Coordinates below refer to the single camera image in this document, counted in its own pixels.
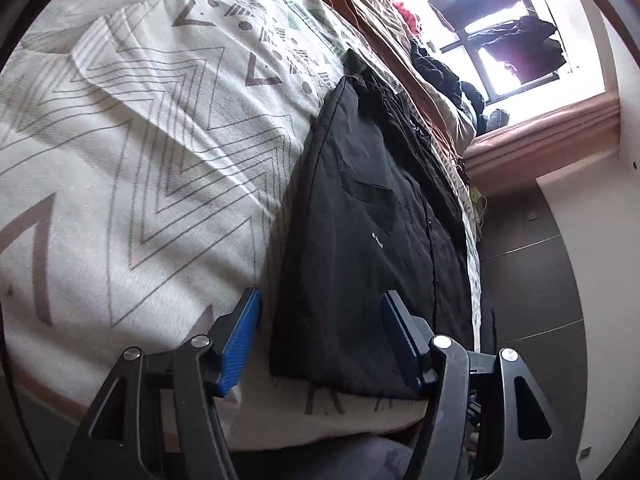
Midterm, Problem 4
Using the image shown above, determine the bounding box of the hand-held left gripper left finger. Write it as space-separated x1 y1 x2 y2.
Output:
60 288 262 480

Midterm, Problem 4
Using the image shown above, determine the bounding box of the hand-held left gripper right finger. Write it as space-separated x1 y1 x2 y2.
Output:
380 291 581 480

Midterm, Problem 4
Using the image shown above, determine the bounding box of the black jacket with white buttons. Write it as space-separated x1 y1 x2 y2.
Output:
270 50 481 401

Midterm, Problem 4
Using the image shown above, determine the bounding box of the black clothes pile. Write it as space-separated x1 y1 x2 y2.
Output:
410 40 488 131

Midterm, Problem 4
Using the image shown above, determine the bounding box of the patterned bed sheet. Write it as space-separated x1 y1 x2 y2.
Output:
0 0 481 456

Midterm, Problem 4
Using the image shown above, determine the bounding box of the pink curtain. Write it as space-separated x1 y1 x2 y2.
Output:
465 95 623 196

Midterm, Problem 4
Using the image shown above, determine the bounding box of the dark grey bundle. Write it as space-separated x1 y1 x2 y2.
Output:
462 82 511 133

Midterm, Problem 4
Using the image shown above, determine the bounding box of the dark framed window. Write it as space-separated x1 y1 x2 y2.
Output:
390 0 606 101

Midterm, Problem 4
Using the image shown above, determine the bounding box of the red cloth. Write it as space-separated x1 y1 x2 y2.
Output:
392 0 423 36

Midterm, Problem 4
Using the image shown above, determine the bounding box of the beige and orange quilt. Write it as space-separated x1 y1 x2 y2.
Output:
300 0 478 151

